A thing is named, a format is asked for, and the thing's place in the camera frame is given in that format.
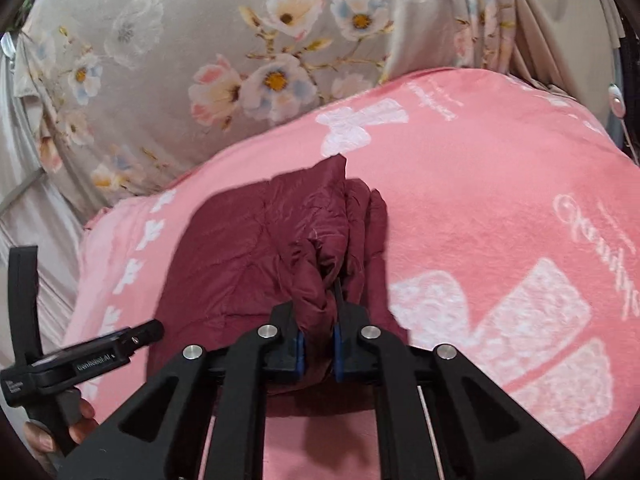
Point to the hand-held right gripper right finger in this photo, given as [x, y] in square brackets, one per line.
[395, 385]

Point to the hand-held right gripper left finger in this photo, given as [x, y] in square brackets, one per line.
[250, 385]

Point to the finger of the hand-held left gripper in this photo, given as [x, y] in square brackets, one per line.
[24, 305]
[142, 334]

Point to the maroon puffer jacket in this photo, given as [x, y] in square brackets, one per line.
[240, 260]

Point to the person's left hand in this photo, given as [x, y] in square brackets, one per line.
[84, 422]

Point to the white curtain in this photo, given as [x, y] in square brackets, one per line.
[30, 240]

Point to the grey metal bar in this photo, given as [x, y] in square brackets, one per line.
[20, 191]

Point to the pink printed blanket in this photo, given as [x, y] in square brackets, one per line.
[500, 185]

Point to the grey floral cloth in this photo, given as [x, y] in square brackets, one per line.
[175, 35]

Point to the dark object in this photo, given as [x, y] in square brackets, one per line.
[631, 75]

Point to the beige curtain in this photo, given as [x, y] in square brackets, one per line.
[560, 25]

